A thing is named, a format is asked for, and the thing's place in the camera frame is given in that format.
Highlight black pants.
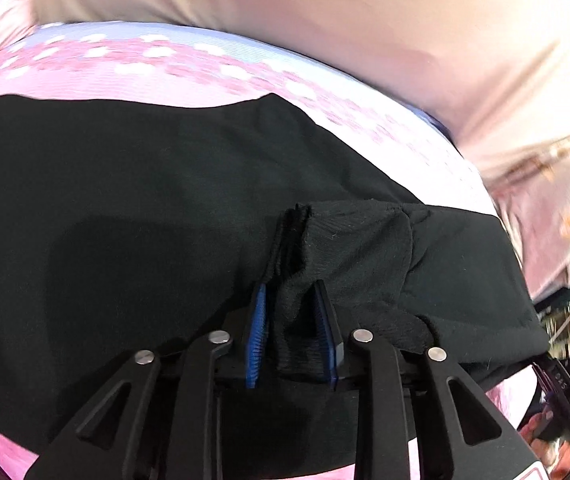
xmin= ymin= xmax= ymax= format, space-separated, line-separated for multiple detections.
xmin=0 ymin=94 xmax=548 ymax=478

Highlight right hand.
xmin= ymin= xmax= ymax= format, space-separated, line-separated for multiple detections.
xmin=518 ymin=404 xmax=570 ymax=476

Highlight pink floral curtain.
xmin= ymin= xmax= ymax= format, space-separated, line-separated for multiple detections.
xmin=484 ymin=136 xmax=570 ymax=299

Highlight pink floral bed sheet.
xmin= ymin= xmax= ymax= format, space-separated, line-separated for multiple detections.
xmin=0 ymin=22 xmax=547 ymax=479

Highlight beige fabric headboard cover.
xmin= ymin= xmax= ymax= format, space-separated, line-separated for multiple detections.
xmin=34 ymin=0 xmax=570 ymax=166

